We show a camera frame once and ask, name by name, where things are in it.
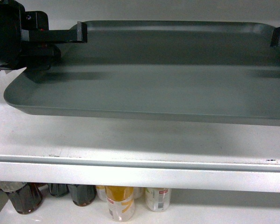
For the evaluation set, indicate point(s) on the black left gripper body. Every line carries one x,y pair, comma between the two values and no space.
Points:
13,19

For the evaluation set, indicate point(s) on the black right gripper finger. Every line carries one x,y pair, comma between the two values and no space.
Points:
275,40

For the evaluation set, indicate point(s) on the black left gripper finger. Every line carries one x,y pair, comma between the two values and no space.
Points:
38,58
78,35

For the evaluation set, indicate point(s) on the grey rectangular serving tray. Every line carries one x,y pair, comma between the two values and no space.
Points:
215,72

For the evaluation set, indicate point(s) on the white upper shelf board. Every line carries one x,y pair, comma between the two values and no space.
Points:
137,152

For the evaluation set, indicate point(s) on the dark tea bottle left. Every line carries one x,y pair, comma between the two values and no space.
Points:
24,196

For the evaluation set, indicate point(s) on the dark tea bottle blue label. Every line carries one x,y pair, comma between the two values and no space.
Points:
82,195

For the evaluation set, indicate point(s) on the yellow white drink bottle front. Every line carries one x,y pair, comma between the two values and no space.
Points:
120,202

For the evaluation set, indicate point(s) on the yellow white drink bottle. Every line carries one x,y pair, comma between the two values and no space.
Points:
158,199
120,202

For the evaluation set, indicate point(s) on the yellow white drink bottle right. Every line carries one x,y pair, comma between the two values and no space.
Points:
158,199

